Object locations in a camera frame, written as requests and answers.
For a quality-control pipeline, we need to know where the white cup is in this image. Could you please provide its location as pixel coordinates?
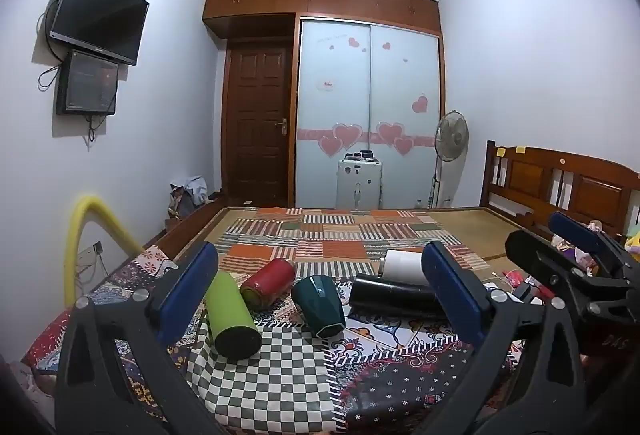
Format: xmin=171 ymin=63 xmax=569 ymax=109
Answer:
xmin=378 ymin=249 xmax=439 ymax=287

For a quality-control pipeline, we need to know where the red cup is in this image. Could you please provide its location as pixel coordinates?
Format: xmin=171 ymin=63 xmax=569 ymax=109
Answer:
xmin=240 ymin=258 xmax=297 ymax=313

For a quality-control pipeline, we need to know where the brown wooden door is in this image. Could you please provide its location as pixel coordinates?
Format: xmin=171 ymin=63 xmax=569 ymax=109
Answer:
xmin=222 ymin=40 xmax=294 ymax=208

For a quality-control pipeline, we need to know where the lime green cup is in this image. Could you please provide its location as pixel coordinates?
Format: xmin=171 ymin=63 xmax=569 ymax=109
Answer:
xmin=202 ymin=271 xmax=264 ymax=360

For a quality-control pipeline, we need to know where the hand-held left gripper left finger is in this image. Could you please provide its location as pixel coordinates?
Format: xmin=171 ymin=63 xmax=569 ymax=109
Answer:
xmin=54 ymin=241 xmax=221 ymax=435

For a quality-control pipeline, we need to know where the wall-mounted black television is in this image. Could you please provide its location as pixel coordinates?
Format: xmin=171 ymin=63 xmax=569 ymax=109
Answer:
xmin=48 ymin=0 xmax=150 ymax=66

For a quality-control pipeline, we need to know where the standing fan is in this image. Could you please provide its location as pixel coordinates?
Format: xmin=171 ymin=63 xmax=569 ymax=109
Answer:
xmin=429 ymin=110 xmax=470 ymax=208

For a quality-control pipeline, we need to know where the small black wall monitor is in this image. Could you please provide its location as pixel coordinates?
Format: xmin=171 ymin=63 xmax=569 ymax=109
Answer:
xmin=55 ymin=49 xmax=120 ymax=117

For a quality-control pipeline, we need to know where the wooden bed headboard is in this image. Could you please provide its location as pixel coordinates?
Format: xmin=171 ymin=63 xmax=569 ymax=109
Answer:
xmin=480 ymin=140 xmax=640 ymax=243

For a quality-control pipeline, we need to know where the colourful floral patterned cloth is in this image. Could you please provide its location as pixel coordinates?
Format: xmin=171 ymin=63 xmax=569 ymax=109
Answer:
xmin=22 ymin=242 xmax=526 ymax=435

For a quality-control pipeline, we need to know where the dark green faceted cup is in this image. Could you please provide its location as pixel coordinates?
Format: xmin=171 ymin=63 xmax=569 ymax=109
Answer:
xmin=291 ymin=275 xmax=347 ymax=337

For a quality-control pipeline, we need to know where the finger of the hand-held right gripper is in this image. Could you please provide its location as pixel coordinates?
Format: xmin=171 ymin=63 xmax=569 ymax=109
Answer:
xmin=505 ymin=229 xmax=632 ymax=312
xmin=548 ymin=211 xmax=640 ymax=282

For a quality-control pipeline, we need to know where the striped patchwork blanket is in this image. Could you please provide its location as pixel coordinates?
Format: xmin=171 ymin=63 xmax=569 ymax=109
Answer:
xmin=212 ymin=207 xmax=494 ymax=277

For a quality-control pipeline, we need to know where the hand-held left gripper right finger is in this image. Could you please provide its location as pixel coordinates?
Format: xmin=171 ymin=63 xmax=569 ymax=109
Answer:
xmin=419 ymin=241 xmax=591 ymax=435

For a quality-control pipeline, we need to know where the wooden wardrobe with glass doors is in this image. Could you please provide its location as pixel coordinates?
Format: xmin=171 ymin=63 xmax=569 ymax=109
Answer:
xmin=202 ymin=0 xmax=446 ymax=212

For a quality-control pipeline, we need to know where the white suitcase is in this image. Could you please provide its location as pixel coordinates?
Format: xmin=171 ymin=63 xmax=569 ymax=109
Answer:
xmin=335 ymin=158 xmax=385 ymax=211

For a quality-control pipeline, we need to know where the wooden bed frame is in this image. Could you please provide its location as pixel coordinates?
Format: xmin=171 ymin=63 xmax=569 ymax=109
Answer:
xmin=144 ymin=202 xmax=224 ymax=262

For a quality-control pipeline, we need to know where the yellow foam tube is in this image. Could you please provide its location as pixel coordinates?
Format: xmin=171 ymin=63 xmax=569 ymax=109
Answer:
xmin=63 ymin=196 xmax=146 ymax=312

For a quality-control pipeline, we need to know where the yellow plush toy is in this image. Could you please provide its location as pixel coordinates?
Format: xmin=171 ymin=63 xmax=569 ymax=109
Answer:
xmin=624 ymin=222 xmax=640 ymax=257

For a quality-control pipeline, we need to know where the black television cable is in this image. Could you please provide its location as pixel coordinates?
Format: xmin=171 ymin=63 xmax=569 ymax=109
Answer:
xmin=37 ymin=0 xmax=65 ymax=92

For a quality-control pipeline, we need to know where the green white checkered cloth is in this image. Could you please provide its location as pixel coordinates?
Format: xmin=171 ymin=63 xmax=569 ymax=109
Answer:
xmin=184 ymin=307 xmax=342 ymax=435

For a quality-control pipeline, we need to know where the pile of clothes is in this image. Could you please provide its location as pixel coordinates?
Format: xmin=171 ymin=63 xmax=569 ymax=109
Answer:
xmin=168 ymin=175 xmax=209 ymax=219

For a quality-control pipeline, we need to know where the black cup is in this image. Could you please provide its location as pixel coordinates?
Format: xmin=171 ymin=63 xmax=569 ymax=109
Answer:
xmin=348 ymin=273 xmax=449 ymax=322

